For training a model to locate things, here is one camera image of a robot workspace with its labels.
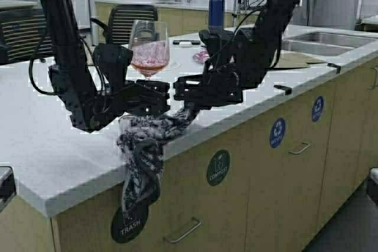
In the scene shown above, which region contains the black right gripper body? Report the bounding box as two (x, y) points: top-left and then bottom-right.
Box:
(200, 63), (243, 107)

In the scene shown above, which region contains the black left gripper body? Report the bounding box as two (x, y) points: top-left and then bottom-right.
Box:
(70, 82), (139, 133)

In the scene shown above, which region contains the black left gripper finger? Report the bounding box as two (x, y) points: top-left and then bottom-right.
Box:
(126, 98), (170, 116)
(136, 80), (170, 99)

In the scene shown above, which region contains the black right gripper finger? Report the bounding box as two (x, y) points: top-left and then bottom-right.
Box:
(174, 89), (205, 105)
(173, 75), (203, 90)

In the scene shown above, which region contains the black white floral cloth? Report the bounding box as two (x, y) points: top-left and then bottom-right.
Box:
(116, 103), (200, 221)

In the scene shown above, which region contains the wine glass with pink liquid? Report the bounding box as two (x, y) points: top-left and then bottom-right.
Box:
(128, 20), (170, 79)

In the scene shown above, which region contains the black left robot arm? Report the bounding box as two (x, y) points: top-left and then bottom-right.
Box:
(40, 0), (170, 133)

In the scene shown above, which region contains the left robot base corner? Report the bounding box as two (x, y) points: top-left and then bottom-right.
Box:
(0, 166), (17, 212)

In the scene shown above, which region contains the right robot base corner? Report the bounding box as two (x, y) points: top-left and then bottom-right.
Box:
(366, 168), (378, 205)

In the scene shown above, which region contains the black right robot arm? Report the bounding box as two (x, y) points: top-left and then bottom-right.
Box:
(174, 0), (300, 110)

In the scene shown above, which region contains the pink plate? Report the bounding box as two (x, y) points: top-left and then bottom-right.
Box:
(192, 50), (210, 64)

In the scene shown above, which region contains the black white remote device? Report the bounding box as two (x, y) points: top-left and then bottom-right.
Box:
(172, 40), (201, 47)

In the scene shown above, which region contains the black mesh office chair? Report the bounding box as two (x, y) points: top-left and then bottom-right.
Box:
(90, 4), (158, 45)

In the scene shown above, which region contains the brown paper mat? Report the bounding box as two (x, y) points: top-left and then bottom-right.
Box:
(271, 51), (325, 71)

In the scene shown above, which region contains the blue recycle sticker near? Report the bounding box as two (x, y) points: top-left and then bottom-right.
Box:
(269, 117), (286, 149)

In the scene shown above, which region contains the blue recycle sticker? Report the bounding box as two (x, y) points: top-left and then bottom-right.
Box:
(311, 96), (324, 122)
(269, 117), (286, 149)

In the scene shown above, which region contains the blue water bottle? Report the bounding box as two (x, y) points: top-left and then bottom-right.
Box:
(208, 0), (225, 29)

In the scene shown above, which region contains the green compost sticker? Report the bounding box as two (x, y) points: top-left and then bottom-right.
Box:
(206, 150), (230, 186)

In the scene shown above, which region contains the blue recycle sticker far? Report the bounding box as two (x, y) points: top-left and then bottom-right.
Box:
(311, 96), (324, 122)

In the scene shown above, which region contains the island stainless sink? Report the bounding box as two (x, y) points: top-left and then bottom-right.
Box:
(282, 32), (377, 57)

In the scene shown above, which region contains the black trash sticker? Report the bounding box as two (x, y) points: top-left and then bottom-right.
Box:
(110, 205), (149, 244)

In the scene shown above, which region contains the stainless steel refrigerator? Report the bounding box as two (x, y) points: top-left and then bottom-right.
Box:
(292, 0), (359, 30)

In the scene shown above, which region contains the recycle drawer metal handle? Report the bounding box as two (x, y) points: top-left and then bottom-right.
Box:
(289, 142), (311, 155)

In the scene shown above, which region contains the trash drawer metal handle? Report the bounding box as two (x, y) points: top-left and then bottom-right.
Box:
(162, 217), (203, 244)

